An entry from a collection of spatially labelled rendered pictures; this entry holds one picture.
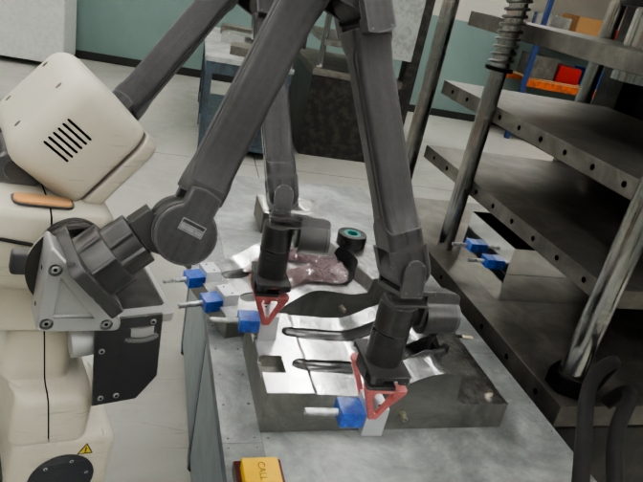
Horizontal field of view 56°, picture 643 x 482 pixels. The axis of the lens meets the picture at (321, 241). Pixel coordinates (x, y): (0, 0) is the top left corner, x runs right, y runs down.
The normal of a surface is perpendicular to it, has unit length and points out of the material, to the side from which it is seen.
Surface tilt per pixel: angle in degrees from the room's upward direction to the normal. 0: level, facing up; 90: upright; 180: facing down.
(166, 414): 0
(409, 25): 90
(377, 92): 76
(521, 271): 90
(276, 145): 55
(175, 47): 63
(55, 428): 90
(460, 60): 90
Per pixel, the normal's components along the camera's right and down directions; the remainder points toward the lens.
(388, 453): 0.19, -0.90
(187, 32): 0.22, -0.02
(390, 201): 0.29, 0.19
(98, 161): 0.48, 0.44
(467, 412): 0.23, 0.44
